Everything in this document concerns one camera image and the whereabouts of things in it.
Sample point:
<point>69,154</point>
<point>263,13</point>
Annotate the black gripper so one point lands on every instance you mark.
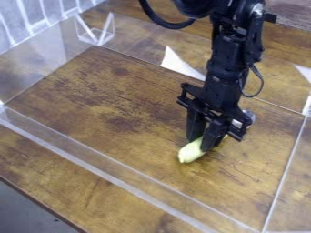
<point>212,106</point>

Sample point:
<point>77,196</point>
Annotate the green handled metal spoon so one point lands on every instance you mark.
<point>191,151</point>

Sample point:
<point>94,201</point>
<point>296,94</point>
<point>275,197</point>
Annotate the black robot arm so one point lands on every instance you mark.
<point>237,21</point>

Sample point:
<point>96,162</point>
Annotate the clear acrylic enclosure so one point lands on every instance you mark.
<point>90,129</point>

